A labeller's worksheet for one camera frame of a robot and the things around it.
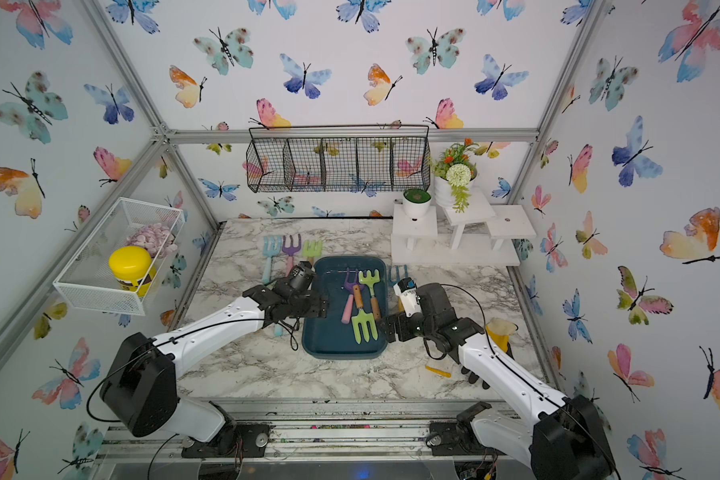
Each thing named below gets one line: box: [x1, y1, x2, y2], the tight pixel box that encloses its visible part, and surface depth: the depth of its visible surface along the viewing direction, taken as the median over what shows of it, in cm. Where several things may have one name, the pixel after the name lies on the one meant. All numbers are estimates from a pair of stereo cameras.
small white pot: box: [402, 188, 432, 218], surface depth 98 cm
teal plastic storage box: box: [302, 256, 390, 359], surface depth 95 cm
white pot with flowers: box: [430, 138, 479, 213], surface depth 86 cm
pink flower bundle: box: [126, 223, 178, 258], surface depth 71 cm
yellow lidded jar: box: [108, 245, 157, 298], surface depth 65 cm
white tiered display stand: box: [391, 188, 536, 266], surface depth 110 cm
